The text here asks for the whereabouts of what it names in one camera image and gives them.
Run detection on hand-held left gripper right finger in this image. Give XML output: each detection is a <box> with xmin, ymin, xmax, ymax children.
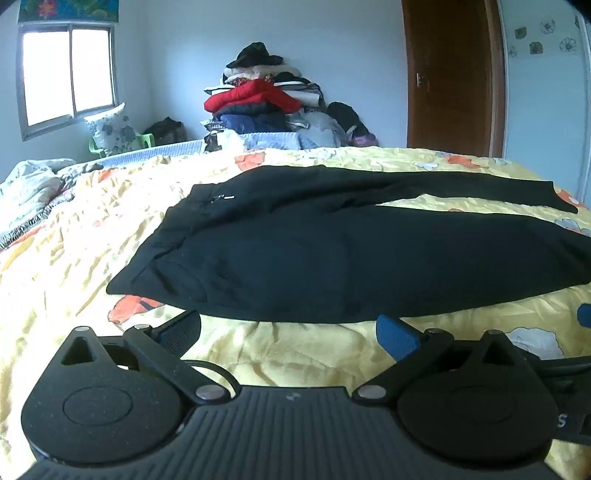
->
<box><xmin>351</xmin><ymin>315</ymin><xmax>525</xmax><ymax>404</ymax></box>

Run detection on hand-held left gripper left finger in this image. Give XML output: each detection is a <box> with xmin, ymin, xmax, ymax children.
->
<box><xmin>59</xmin><ymin>309</ymin><xmax>234</xmax><ymax>404</ymax></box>

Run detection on black pants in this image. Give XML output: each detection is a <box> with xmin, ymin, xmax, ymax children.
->
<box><xmin>106</xmin><ymin>165</ymin><xmax>591</xmax><ymax>324</ymax></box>

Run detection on yellow floral blanket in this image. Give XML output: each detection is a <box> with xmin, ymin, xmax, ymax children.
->
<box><xmin>0</xmin><ymin>147</ymin><xmax>591</xmax><ymax>480</ymax></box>

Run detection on blue striped bedsheet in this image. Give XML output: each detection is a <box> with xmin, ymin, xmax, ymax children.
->
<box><xmin>99</xmin><ymin>130</ymin><xmax>303</xmax><ymax>169</ymax></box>

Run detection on dark bag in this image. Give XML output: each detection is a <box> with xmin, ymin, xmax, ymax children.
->
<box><xmin>143</xmin><ymin>117</ymin><xmax>188</xmax><ymax>145</ymax></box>

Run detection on green plastic chair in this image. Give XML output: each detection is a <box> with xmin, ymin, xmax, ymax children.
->
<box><xmin>89</xmin><ymin>131</ymin><xmax>156</xmax><ymax>156</ymax></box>

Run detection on white crumpled quilt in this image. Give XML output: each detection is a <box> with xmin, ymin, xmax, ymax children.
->
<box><xmin>0</xmin><ymin>158</ymin><xmax>105</xmax><ymax>250</ymax></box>

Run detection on floral pillow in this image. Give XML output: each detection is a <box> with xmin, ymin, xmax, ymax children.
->
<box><xmin>84</xmin><ymin>102</ymin><xmax>142</xmax><ymax>158</ymax></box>

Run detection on black backpack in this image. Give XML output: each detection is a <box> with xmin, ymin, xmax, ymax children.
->
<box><xmin>326</xmin><ymin>102</ymin><xmax>378</xmax><ymax>148</ymax></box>

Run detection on pile of clothes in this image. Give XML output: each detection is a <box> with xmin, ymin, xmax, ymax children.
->
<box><xmin>201</xmin><ymin>41</ymin><xmax>352</xmax><ymax>151</ymax></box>

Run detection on wooden door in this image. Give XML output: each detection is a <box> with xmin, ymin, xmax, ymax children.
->
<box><xmin>402</xmin><ymin>0</ymin><xmax>507</xmax><ymax>158</ymax></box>

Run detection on white wardrobe with flower stickers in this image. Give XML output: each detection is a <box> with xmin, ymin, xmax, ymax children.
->
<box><xmin>501</xmin><ymin>0</ymin><xmax>591</xmax><ymax>209</ymax></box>

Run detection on window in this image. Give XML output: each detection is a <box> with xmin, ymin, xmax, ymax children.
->
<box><xmin>16</xmin><ymin>23</ymin><xmax>119</xmax><ymax>142</ymax></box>

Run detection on floral window valance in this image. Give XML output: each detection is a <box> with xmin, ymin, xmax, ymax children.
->
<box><xmin>17</xmin><ymin>0</ymin><xmax>120</xmax><ymax>24</ymax></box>

